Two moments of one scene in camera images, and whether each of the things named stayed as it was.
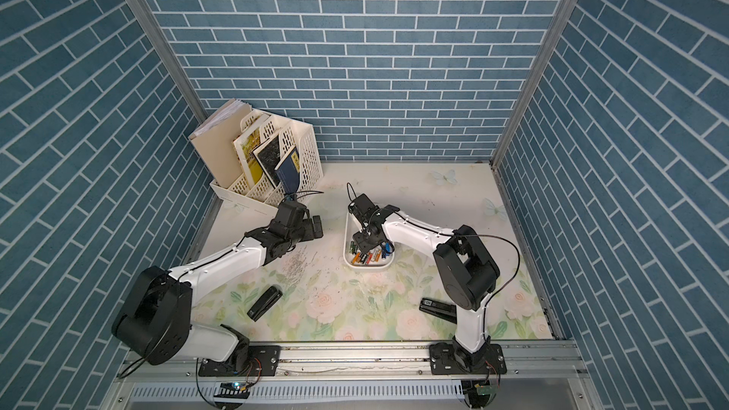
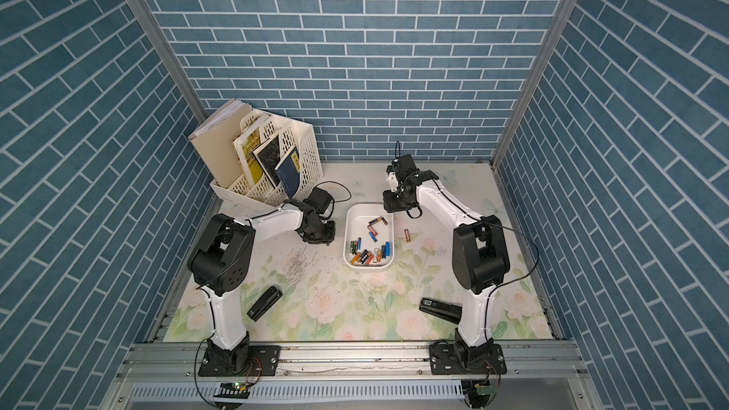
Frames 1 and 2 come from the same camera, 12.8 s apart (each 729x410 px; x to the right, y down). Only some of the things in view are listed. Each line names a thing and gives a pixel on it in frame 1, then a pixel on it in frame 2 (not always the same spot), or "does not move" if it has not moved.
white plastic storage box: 356,258 does not move
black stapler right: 441,309 does not move
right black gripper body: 364,241 to 394,202
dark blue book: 289,171 does not move
